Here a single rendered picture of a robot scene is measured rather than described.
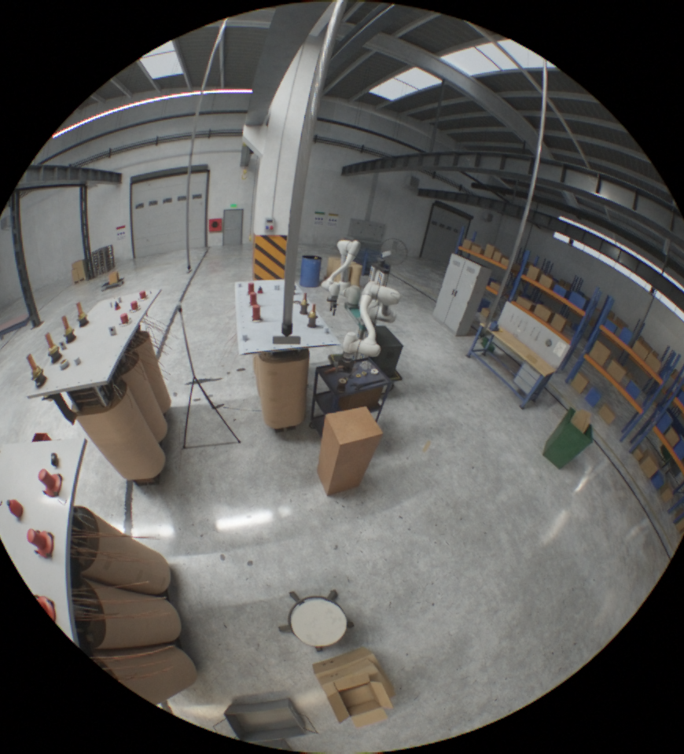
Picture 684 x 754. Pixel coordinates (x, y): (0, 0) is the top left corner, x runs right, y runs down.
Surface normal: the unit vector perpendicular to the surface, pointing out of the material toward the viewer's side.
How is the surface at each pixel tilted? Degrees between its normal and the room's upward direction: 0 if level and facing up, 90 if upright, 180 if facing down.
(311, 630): 0
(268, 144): 90
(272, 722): 0
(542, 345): 90
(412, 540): 0
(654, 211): 90
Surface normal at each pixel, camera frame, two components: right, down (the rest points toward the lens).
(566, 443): -0.77, 0.36
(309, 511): 0.15, -0.77
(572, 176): -0.91, 0.13
